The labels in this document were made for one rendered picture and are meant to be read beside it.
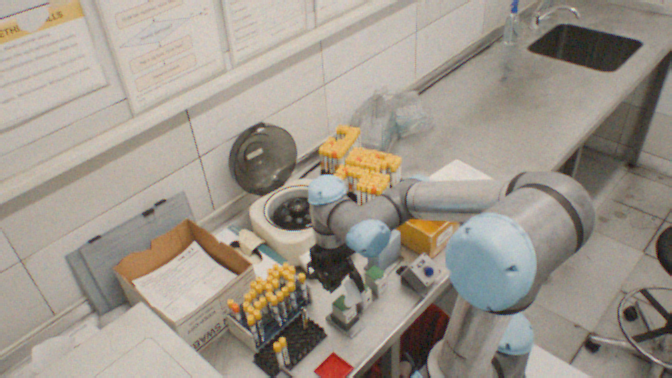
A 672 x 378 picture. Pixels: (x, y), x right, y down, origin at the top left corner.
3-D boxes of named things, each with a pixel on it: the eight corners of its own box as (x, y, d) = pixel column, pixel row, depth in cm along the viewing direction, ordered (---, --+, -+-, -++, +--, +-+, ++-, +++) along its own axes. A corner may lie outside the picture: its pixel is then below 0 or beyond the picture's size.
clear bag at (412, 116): (391, 141, 203) (391, 109, 194) (374, 119, 216) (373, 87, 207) (441, 128, 207) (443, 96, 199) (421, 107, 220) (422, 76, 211)
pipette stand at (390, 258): (383, 281, 152) (383, 255, 145) (363, 269, 155) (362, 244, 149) (404, 259, 157) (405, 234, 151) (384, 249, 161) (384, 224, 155)
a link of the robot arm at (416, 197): (616, 147, 75) (404, 164, 118) (568, 182, 70) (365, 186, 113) (639, 222, 77) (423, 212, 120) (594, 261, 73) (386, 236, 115)
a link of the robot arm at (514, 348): (539, 363, 113) (550, 323, 105) (496, 403, 107) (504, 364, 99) (493, 327, 121) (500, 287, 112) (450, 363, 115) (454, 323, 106)
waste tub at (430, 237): (429, 262, 156) (431, 237, 149) (393, 240, 163) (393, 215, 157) (458, 237, 163) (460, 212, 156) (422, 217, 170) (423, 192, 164)
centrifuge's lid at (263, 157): (226, 141, 151) (212, 132, 156) (247, 214, 164) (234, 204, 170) (290, 112, 160) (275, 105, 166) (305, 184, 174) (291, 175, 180)
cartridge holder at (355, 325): (351, 339, 138) (350, 330, 135) (325, 320, 143) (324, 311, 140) (365, 326, 140) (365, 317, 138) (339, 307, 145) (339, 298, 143)
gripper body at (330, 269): (307, 280, 127) (302, 243, 119) (333, 259, 132) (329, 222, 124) (332, 297, 123) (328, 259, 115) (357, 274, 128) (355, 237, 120)
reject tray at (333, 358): (334, 388, 127) (334, 386, 127) (313, 372, 131) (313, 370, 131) (354, 368, 131) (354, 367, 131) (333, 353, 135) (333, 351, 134)
